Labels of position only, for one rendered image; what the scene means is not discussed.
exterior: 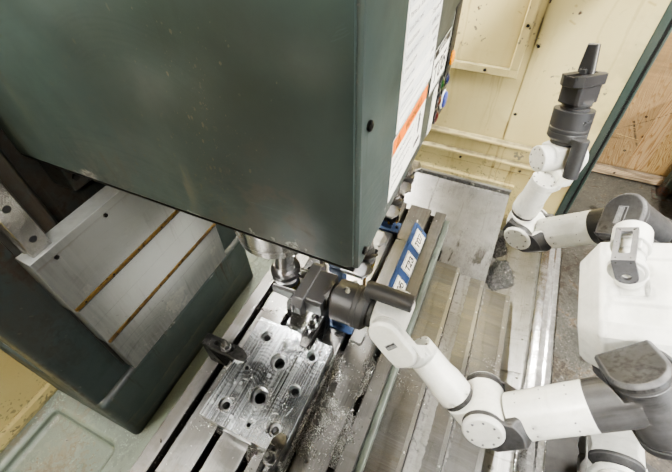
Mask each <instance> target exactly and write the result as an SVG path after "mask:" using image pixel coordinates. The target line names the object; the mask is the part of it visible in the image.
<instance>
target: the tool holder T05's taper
mask: <svg viewBox="0 0 672 472"><path fill-rule="evenodd" d="M295 270H296V263H295V261H294V258H293V256H292V257H288V258H284V259H275V271H276V273H277V274H279V275H281V276H288V275H291V274H292V273H294V271H295Z"/></svg>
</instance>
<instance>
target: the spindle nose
mask: <svg viewBox="0 0 672 472"><path fill-rule="evenodd" d="M235 234H236V236H237V238H238V240H239V242H240V244H241V245H242V246H243V248H244V249H245V250H247V251H248V252H249V253H251V254H253V255H255V256H257V257H261V258H265V259H284V258H288V257H292V256H295V255H297V254H299V253H297V252H294V251H291V250H288V249H285V248H283V247H280V246H277V245H274V244H271V243H268V242H266V241H263V240H260V239H257V238H254V237H251V236H249V235H246V234H243V233H240V232H237V231H235Z"/></svg>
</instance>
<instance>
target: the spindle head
mask: <svg viewBox="0 0 672 472"><path fill-rule="evenodd" d="M460 1H461V0H443V4H442V10H441V17H440V23H439V29H438V36H437V42H436V48H435V51H436V49H437V48H438V46H439V45H440V43H441V41H442V40H443V38H444V37H445V35H446V34H447V32H448V30H449V29H450V27H452V28H453V22H454V17H455V11H456V7H457V6H458V4H459V3H460ZM408 5H409V0H0V128H1V129H2V131H3V132H4V133H5V135H6V136H7V137H8V139H9V140H10V141H11V143H12V144H13V145H14V147H15V148H16V149H17V151H18V152H20V153H21V154H22V156H24V157H27V158H30V159H33V160H36V161H39V162H41V163H44V164H47V165H50V166H53V167H56V168H59V169H61V170H64V171H67V172H70V173H73V174H76V175H78V176H81V177H84V178H87V179H90V180H93V181H95V182H98V183H101V184H104V185H107V186H110V187H112V188H115V189H118V190H121V191H124V192H127V193H129V194H132V195H135V196H138V197H141V198H144V199H146V200H149V201H152V202H155V203H158V204H161V205H163V206H166V207H169V208H172V209H175V210H178V211H181V212H183V213H186V214H189V215H192V216H195V217H198V218H200V219H203V220H206V221H209V222H212V223H215V224H217V225H220V226H223V227H226V228H229V229H232V230H234V231H237V232H240V233H243V234H246V235H249V236H251V237H254V238H257V239H260V240H263V241H266V242H268V243H271V244H274V245H277V246H280V247H283V248H285V249H288V250H291V251H294V252H297V253H300V254H303V255H305V256H308V257H311V258H314V259H317V260H320V261H322V262H325V263H328V264H331V265H334V266H337V267H339V268H342V269H345V270H348V271H351V272H354V270H355V268H356V269H358V268H359V267H360V265H361V263H362V261H363V259H364V257H365V255H366V253H367V251H368V249H369V247H370V245H371V243H372V241H373V239H374V237H375V235H376V233H377V232H378V230H379V228H380V226H381V224H382V222H383V220H384V218H385V216H386V214H387V212H388V210H389V208H390V206H391V204H392V202H393V200H394V198H395V196H396V194H397V192H398V190H399V188H400V186H401V184H402V182H403V180H404V178H405V176H406V174H407V172H408V170H409V169H410V167H411V165H412V163H413V161H414V159H415V157H416V155H417V153H418V151H419V149H420V147H421V145H422V143H423V141H424V139H425V137H426V132H427V126H428V120H429V114H430V108H431V102H432V96H433V91H434V90H435V88H436V86H437V84H439V81H440V78H441V77H442V76H444V72H445V68H444V71H443V73H442V74H441V76H440V78H439V80H438V81H437V83H436V85H435V87H434V89H433V90H432V92H431V94H430V96H429V97H428V91H429V85H430V79H431V78H430V79H429V81H428V83H427V84H428V89H427V95H426V102H425V108H424V115H423V121H422V128H421V134H420V141H419V144H418V146H417V148H416V150H415V152H414V154H413V156H412V158H411V160H410V162H409V163H408V165H407V167H406V169H405V171H404V173H403V175H402V177H401V179H400V181H399V183H398V185H397V187H396V189H395V191H394V192H393V194H392V196H391V198H390V200H389V202H388V203H387V201H388V191H389V180H390V170H391V160H392V149H393V141H394V139H395V138H396V136H397V135H396V125H397V115H398V105H399V95H400V85H401V75H402V65H403V55H404V45H405V35H406V25H407V15H408ZM427 84H426V85H427Z"/></svg>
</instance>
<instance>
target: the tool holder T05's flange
mask: <svg viewBox="0 0 672 472"><path fill-rule="evenodd" d="M293 258H294V261H295V263H296V270H295V271H294V273H292V274H291V275H288V276H281V275H279V274H277V273H276V271H275V266H272V265H271V274H272V278H273V281H274V282H275V283H276V284H277V285H279V286H283V287H287V286H292V285H294V284H296V283H297V280H296V278H297V276H298V275H299V276H301V265H300V262H299V260H298V259H296V258H295V257H293Z"/></svg>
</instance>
